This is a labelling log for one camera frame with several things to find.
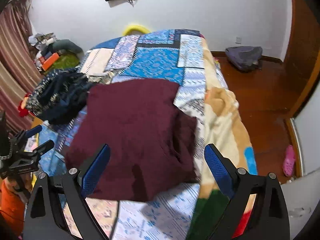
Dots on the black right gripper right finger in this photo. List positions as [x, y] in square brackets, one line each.
[269, 217]

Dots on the pink slipper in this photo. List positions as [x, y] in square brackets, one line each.
[289, 161]

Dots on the maroon sweater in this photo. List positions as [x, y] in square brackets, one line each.
[151, 140]

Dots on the dark patterned garment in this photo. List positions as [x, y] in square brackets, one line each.
[60, 96]

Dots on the blue patchwork bedspread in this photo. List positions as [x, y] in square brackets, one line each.
[177, 55]

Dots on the yellow foam tube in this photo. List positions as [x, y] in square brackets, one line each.
[135, 29]

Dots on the left hand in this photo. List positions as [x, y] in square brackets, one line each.
[21, 185]

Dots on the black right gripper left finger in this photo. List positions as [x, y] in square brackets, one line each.
[44, 218]

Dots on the grey bag on floor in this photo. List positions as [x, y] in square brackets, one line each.
[244, 58]

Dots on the red plush toy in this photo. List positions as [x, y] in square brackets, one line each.
[22, 109]

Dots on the cream cartoon blanket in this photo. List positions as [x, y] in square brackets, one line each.
[223, 127]

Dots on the orange left sleeve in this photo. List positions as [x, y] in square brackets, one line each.
[12, 209]

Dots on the striped pink curtain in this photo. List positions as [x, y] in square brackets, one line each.
[19, 74]

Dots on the orange box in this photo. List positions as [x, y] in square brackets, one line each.
[47, 63]

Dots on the green covered side table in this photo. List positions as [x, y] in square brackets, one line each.
[65, 61]

